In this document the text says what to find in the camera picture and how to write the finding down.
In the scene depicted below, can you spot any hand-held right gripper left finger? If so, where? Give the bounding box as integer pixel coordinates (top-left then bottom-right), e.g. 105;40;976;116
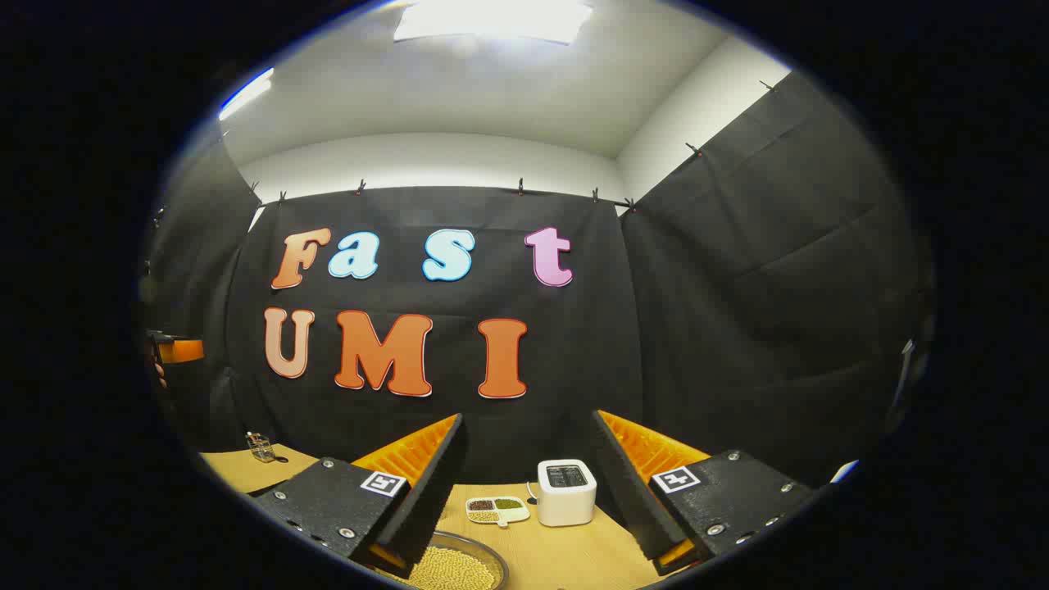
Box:
250;412;470;579

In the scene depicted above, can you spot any large pile of yellow soybeans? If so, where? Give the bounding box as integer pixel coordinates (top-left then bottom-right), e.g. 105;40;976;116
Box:
397;545;498;590

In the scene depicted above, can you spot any ceiling light strip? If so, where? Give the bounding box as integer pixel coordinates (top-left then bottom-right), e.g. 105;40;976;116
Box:
219;68;275;121

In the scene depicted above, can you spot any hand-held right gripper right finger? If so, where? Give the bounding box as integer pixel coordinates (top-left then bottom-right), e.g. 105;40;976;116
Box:
590;408;814;576

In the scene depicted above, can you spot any stainless steel pot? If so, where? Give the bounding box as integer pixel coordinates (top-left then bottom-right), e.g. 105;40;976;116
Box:
373;530;511;590

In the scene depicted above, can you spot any white toaster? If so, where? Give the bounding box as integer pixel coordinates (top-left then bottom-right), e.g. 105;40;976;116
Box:
537;459;597;528

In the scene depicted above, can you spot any large ceiling light panel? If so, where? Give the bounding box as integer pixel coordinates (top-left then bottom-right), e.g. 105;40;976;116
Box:
393;0;593;46

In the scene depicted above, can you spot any white divided dish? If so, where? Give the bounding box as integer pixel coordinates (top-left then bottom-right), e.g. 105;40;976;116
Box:
465;496;531;528

